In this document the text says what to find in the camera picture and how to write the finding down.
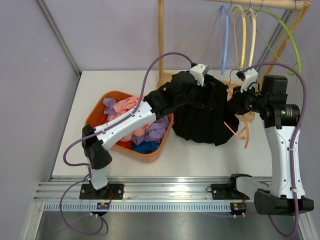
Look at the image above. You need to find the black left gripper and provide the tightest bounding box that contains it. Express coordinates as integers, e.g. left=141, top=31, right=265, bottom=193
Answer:
left=175, top=78, right=218, bottom=111

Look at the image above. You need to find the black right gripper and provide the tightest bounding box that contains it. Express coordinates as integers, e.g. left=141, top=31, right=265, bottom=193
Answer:
left=225, top=83, right=269, bottom=116

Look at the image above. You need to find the black t shirt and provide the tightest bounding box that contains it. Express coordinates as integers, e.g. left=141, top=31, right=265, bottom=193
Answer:
left=144, top=71, right=240, bottom=146

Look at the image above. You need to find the yellow clothes hanger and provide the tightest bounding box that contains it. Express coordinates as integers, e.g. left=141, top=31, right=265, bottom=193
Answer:
left=231, top=0, right=248, bottom=70

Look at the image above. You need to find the light blue clothes hanger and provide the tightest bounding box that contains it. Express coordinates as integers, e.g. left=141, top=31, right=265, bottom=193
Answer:
left=218, top=4, right=230, bottom=75

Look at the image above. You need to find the orange clothes hanger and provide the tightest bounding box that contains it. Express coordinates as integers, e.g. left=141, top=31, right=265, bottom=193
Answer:
left=223, top=68, right=250, bottom=149

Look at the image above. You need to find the purple t shirt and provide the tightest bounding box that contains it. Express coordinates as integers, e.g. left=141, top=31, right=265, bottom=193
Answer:
left=103, top=95, right=170, bottom=145

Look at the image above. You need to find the green clothes hanger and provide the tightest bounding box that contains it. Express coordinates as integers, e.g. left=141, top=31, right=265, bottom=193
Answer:
left=254, top=8, right=302, bottom=74

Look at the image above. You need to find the blue t shirt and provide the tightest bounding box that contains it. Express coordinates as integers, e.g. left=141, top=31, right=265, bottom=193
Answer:
left=131, top=140, right=160, bottom=154

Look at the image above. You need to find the pink t shirt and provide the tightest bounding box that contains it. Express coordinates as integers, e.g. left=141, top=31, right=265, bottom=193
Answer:
left=106, top=101, right=156, bottom=144

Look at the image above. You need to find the cream clothes hanger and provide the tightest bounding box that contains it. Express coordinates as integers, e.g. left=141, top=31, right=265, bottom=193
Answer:
left=245, top=0, right=257, bottom=67

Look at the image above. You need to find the orange t shirt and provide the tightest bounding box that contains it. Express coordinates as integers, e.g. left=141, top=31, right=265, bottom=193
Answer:
left=116, top=140, right=133, bottom=150

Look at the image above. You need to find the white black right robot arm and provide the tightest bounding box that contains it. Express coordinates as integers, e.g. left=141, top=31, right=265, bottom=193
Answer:
left=210, top=72, right=314, bottom=216

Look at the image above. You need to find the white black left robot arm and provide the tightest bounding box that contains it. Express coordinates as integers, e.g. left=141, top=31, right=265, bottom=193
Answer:
left=81, top=71, right=217, bottom=199

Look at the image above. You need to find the orange plastic basket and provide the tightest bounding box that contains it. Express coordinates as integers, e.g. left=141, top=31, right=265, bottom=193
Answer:
left=84, top=90, right=174, bottom=163

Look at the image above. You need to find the wooden clothes rack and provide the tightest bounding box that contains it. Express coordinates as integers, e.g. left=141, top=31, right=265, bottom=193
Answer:
left=157, top=0, right=312, bottom=88

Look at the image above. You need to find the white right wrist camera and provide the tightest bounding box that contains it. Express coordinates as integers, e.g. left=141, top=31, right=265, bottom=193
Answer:
left=236, top=68, right=258, bottom=93

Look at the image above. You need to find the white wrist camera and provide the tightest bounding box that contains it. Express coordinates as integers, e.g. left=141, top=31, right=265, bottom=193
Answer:
left=189, top=63, right=209, bottom=87
left=236, top=68, right=258, bottom=93

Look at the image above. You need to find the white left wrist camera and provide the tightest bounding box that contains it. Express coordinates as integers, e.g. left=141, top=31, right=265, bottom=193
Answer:
left=189, top=63, right=209, bottom=87

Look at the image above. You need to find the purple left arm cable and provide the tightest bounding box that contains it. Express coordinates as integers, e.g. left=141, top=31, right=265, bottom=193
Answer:
left=59, top=51, right=195, bottom=236

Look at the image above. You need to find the right aluminium frame post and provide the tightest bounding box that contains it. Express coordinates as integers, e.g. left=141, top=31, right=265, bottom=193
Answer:
left=255, top=9, right=301, bottom=73

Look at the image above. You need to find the aluminium frame post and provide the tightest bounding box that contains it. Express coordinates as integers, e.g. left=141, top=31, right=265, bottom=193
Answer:
left=255, top=9, right=301, bottom=73
left=35, top=0, right=82, bottom=79

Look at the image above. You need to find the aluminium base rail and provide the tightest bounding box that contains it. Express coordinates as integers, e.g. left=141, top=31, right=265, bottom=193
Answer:
left=33, top=176, right=234, bottom=213

